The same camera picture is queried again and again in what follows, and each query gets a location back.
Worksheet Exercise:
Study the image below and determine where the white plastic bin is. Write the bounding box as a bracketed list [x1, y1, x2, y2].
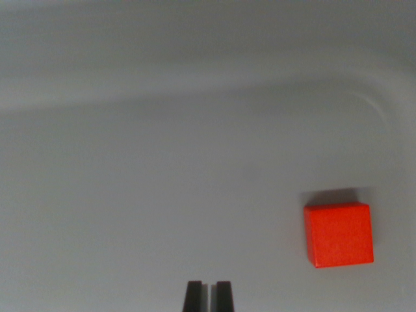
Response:
[0, 0, 416, 312]

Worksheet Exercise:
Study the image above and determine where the red cube block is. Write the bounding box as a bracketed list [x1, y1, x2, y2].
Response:
[303, 201, 375, 269]

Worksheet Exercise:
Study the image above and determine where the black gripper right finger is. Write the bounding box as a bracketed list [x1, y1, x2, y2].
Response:
[210, 281, 236, 312]

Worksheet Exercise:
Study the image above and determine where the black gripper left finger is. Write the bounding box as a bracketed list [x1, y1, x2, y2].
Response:
[182, 280, 209, 312]

